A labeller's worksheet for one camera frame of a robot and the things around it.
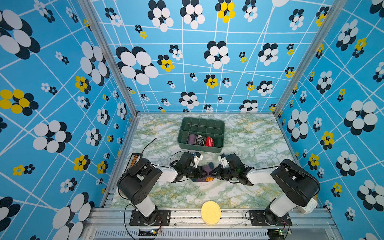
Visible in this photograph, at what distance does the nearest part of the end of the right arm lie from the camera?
69 cm

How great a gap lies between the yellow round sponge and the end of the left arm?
0.15m

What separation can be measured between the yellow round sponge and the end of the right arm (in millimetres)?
142

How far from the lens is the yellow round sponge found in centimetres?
73
